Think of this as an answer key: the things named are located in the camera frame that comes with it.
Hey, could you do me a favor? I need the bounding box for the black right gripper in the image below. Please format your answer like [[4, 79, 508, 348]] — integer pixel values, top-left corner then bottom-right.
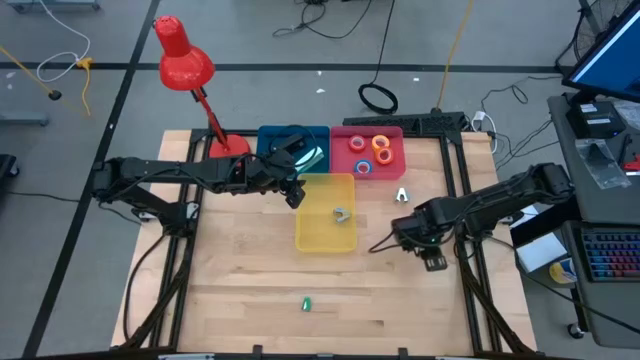
[[392, 198, 459, 273]]

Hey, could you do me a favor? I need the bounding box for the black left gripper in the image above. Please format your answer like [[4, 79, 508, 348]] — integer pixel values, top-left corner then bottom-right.
[[234, 149, 307, 210]]

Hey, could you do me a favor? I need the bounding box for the mint green stapler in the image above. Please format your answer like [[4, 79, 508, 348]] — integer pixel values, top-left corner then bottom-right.
[[294, 145, 325, 174]]

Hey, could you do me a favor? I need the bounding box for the black stapler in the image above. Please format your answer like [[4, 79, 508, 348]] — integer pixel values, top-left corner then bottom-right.
[[272, 133, 306, 157]]

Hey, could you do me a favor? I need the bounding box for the yellow translucent plastic bin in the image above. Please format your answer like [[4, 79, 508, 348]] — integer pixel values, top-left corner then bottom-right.
[[294, 172, 358, 253]]

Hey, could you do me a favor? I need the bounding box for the pink plastic bin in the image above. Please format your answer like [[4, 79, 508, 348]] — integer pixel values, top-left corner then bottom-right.
[[329, 125, 407, 181]]

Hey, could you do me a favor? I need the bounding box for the blue plastic bin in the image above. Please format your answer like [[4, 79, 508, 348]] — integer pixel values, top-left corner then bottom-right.
[[256, 124, 331, 175]]

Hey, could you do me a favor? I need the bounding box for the white cardboard box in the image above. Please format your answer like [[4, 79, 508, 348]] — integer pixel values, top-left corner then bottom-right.
[[515, 232, 569, 274]]

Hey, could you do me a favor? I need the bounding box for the white power adapter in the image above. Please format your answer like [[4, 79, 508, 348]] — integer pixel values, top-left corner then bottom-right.
[[469, 110, 499, 154]]

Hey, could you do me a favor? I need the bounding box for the grey side desk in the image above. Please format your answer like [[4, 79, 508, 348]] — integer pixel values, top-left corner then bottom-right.
[[547, 92, 640, 350]]

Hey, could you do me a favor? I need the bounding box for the red desk lamp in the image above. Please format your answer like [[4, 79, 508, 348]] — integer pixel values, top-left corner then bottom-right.
[[152, 14, 253, 161]]

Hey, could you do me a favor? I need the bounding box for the backlit keyboard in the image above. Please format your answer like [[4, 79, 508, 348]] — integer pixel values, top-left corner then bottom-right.
[[581, 230, 640, 284]]

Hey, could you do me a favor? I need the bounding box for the clear plastic bag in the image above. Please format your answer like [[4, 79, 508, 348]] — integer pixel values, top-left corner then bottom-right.
[[574, 138, 632, 191]]

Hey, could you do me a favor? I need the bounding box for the black mini computer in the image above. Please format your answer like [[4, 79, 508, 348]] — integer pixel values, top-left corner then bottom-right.
[[565, 100, 627, 140]]

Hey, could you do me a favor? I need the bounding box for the computer monitor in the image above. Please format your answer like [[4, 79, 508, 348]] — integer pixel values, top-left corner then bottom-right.
[[562, 0, 640, 105]]

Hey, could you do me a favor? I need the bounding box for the grey cart base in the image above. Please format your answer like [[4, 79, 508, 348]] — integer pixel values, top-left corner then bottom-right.
[[0, 110, 50, 127], [4, 0, 101, 14]]

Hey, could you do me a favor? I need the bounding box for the black floor fan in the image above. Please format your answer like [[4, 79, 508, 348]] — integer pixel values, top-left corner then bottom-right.
[[569, 0, 635, 62]]

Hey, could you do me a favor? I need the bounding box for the black caster foot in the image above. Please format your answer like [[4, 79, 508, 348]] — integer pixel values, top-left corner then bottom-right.
[[0, 153, 21, 180]]

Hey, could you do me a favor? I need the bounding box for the black aluminium table frame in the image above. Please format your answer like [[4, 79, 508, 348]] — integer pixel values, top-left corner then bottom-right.
[[119, 127, 539, 360]]

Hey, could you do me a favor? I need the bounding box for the coiled black floor cable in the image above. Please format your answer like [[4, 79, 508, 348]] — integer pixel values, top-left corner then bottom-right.
[[357, 0, 400, 115]]

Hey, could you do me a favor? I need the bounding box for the black floor cable bundle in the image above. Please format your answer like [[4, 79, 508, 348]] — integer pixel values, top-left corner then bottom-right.
[[272, 0, 374, 40]]

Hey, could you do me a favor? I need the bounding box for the yellow hanging cable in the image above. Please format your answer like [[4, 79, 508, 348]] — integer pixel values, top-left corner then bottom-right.
[[436, 0, 475, 112]]

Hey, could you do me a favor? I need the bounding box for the yellow extension cable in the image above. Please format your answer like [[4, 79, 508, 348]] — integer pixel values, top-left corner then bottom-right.
[[0, 45, 94, 119]]

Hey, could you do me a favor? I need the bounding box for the white floor cable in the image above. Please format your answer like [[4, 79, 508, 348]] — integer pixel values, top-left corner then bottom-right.
[[37, 0, 92, 84]]

